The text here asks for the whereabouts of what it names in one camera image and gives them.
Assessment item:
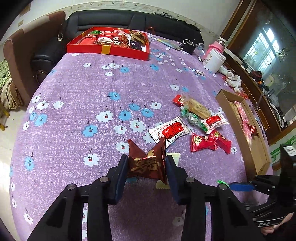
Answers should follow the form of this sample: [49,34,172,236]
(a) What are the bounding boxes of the red doll snack packet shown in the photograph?
[190,133,218,152]

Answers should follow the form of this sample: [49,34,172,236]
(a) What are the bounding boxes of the small white red snack packet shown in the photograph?
[201,112,229,135]

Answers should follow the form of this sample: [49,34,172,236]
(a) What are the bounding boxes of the green candy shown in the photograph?
[180,105,208,132]

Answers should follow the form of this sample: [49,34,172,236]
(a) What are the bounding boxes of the brown nougat bar packet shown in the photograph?
[173,94,211,120]

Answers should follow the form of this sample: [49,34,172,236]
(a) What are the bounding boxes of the dark red gold candy wrapper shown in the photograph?
[127,137,168,184]

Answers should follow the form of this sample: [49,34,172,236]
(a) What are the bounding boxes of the large white red snack packet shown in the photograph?
[149,116,190,148]

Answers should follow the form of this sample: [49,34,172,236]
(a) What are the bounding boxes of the person's right hand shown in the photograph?
[260,213,294,235]

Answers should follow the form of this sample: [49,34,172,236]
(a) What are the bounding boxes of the pink snack bar lower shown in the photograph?
[242,123,252,147]

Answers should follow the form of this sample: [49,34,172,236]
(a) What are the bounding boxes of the pink snack bar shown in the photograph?
[234,101,249,123]
[242,123,252,147]

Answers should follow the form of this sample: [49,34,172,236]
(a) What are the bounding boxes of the red foil candy wrapper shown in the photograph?
[246,123,258,137]

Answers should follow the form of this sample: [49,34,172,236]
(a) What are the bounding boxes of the brown cardboard tray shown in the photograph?
[216,89,273,180]

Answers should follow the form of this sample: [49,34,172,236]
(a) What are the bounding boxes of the pink snack bar upper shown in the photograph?
[234,101,249,123]

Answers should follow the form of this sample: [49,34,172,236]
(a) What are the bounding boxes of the red packet under gloves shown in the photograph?
[236,90,249,99]

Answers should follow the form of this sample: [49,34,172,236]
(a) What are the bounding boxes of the wooden brick pattern cabinet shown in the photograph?
[223,52,295,145]

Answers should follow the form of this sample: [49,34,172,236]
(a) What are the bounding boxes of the purple floral tablecloth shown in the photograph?
[10,35,246,240]

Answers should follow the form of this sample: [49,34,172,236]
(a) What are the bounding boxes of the white work gloves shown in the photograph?
[218,65,242,93]

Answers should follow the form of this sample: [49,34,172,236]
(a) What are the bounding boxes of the small silver candy bar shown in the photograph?
[191,68,205,75]

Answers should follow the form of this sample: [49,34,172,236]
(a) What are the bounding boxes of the white plastic jar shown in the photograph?
[203,49,226,73]

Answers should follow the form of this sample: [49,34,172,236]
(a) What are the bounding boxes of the pink thermos bottle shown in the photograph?
[205,37,227,56]

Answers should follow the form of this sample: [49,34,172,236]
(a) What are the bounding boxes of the black small bag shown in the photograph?
[180,39,196,55]

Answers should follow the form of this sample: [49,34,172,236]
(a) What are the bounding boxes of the black leather sofa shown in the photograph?
[31,9,204,84]

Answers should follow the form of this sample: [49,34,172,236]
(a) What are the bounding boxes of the brown armchair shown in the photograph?
[3,11,66,105]

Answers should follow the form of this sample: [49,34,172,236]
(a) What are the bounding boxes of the red gift snack box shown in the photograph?
[66,27,150,61]

